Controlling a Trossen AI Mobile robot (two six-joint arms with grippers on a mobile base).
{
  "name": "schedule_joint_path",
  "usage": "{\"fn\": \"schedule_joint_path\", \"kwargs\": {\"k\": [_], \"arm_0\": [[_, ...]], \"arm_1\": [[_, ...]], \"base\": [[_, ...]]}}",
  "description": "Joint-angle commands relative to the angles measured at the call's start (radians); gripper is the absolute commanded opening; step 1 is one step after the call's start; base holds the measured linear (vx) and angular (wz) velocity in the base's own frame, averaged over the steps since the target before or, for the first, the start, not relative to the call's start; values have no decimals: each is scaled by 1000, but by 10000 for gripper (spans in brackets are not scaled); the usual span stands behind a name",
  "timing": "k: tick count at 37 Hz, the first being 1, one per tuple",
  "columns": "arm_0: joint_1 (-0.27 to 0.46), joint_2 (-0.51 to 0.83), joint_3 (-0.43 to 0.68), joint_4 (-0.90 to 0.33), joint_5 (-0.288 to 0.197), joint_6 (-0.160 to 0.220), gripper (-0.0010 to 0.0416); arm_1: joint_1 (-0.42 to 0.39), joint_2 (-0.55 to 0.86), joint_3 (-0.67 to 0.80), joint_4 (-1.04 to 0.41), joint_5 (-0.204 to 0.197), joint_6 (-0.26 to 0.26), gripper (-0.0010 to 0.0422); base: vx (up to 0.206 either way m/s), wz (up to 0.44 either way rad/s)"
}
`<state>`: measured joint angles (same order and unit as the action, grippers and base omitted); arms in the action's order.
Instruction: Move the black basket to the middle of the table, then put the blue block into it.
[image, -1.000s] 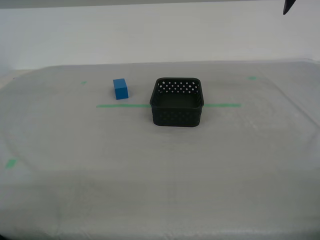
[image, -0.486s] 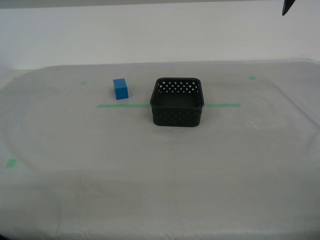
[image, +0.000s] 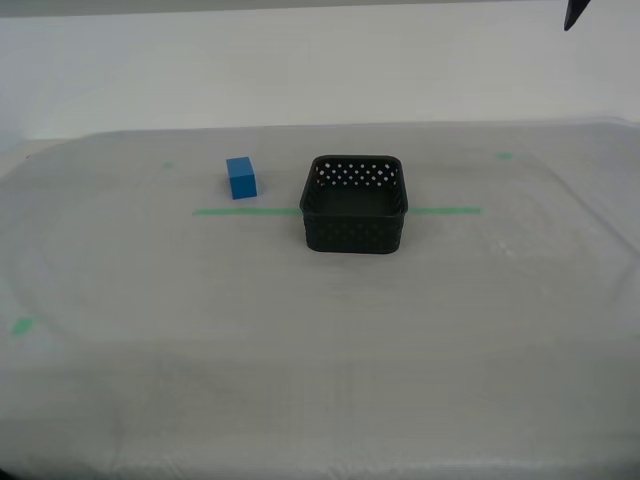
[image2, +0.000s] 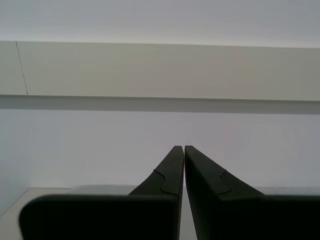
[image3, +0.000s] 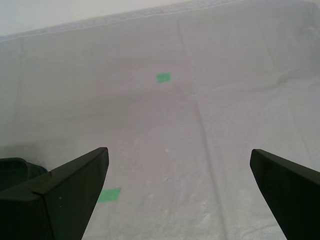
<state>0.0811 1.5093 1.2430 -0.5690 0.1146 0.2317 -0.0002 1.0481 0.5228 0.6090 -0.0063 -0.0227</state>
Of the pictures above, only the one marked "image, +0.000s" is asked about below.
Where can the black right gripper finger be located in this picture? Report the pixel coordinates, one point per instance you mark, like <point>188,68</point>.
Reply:
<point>575,12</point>

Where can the black perforated plastic basket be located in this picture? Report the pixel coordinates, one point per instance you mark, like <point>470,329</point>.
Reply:
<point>350,235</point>

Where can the blue block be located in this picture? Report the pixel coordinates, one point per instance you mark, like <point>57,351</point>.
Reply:
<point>242,182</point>

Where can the long green tape strip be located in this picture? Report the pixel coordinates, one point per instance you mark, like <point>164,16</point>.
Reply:
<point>240,212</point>

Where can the white translucent table cover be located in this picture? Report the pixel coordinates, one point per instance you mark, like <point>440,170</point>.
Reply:
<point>300,350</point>

